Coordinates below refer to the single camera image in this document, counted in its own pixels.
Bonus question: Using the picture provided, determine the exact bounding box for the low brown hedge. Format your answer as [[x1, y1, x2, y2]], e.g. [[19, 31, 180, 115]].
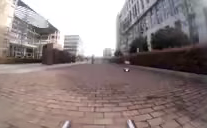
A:
[[0, 56, 43, 65]]

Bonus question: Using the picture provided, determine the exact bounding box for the distant pale building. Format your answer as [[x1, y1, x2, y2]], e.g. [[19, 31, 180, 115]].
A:
[[102, 47, 114, 58]]

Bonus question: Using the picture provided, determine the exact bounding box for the red brick path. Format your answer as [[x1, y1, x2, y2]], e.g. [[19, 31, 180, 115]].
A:
[[0, 62, 207, 128]]

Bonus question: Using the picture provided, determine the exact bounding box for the small white robot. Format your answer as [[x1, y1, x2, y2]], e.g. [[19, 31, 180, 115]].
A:
[[122, 67, 131, 73]]

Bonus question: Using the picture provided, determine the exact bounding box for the white multi-storey building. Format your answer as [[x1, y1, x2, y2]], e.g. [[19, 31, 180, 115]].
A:
[[63, 34, 85, 57]]

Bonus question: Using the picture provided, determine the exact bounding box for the tall grey building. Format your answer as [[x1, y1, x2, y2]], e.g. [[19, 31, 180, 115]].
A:
[[115, 0, 207, 55]]

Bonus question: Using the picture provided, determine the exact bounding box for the dark trimmed hedge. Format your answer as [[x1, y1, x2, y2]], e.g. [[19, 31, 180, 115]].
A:
[[109, 44, 207, 77]]

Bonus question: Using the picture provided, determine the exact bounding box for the robot's own part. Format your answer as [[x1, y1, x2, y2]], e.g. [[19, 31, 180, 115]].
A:
[[126, 119, 137, 128], [61, 120, 72, 128]]

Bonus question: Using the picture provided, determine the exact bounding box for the dark round tree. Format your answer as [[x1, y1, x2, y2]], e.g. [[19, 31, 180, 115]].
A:
[[128, 35, 149, 54], [150, 26, 191, 51]]

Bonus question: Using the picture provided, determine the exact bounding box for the glass roofed building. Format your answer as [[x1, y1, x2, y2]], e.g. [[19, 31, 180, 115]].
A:
[[0, 0, 63, 60]]

